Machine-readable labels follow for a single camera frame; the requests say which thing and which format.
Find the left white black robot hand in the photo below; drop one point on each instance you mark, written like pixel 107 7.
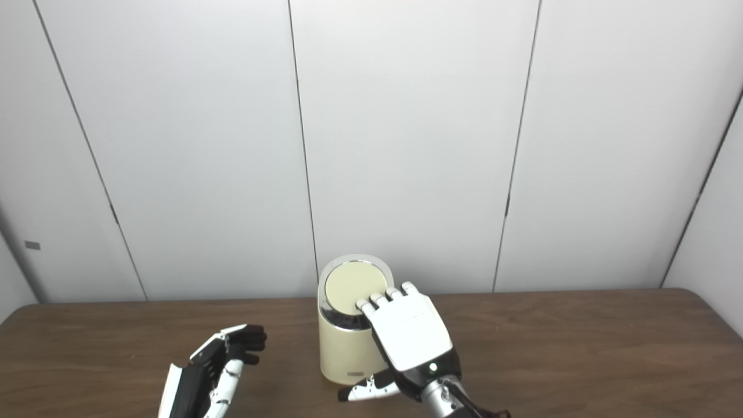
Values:
pixel 197 389

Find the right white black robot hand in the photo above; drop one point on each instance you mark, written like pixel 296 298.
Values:
pixel 409 331

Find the cream-colored lidded bin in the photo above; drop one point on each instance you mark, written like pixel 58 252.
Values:
pixel 342 348

